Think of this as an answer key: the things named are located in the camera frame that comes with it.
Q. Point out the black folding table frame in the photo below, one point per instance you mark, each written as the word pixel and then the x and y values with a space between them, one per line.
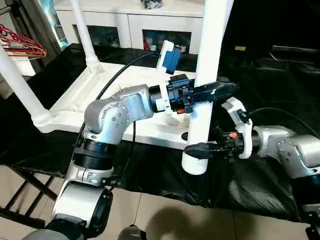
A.
pixel 25 195

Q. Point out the white plastic table leg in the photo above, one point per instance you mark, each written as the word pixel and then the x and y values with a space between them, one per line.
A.
pixel 86 35
pixel 210 55
pixel 20 85

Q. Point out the small tan block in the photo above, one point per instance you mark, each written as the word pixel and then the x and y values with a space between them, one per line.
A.
pixel 240 48

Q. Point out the white glass-door cabinet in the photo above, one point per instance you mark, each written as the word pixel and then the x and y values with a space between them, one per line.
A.
pixel 125 22

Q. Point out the gray metal parts pile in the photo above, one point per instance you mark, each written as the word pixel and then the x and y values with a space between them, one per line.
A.
pixel 151 4

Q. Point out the black flat bar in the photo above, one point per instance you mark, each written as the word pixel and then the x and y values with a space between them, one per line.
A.
pixel 297 51

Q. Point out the white plastic table top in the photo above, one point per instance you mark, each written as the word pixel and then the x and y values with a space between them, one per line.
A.
pixel 75 100

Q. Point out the black work mat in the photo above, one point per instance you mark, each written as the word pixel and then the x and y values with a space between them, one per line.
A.
pixel 250 80

